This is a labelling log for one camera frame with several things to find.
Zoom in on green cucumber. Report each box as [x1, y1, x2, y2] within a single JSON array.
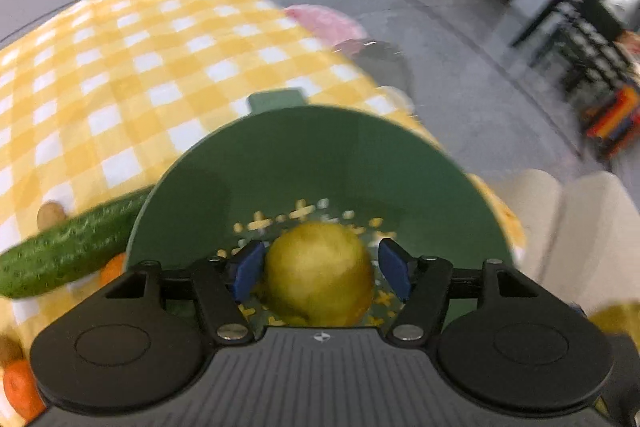
[[0, 189, 153, 300]]

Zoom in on brown kiwi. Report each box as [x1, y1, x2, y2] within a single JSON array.
[[0, 334, 23, 368]]

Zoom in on green colander bowl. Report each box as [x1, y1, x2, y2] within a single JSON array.
[[125, 89, 516, 340]]

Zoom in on orange tangerine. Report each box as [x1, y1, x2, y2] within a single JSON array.
[[99, 253, 128, 287], [2, 359, 48, 423]]

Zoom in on yellow checkered tablecloth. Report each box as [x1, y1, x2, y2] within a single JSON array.
[[0, 0, 526, 427]]

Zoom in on black shelf rack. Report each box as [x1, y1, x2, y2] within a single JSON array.
[[510, 0, 640, 108]]

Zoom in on beige sofa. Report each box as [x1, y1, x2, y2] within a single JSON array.
[[505, 169, 640, 313]]

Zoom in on white cup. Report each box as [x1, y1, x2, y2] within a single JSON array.
[[382, 86, 416, 114]]

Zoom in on small tan potato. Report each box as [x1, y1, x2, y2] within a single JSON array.
[[37, 202, 67, 232]]

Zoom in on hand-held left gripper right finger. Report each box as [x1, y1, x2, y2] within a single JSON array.
[[377, 238, 541, 343]]

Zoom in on colourful toy blocks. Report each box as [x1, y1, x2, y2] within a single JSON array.
[[585, 87, 640, 158]]

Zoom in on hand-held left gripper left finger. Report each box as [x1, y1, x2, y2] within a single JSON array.
[[102, 241, 266, 346]]

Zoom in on yellow-green pear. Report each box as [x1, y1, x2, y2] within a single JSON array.
[[587, 302, 640, 358], [264, 221, 375, 328]]

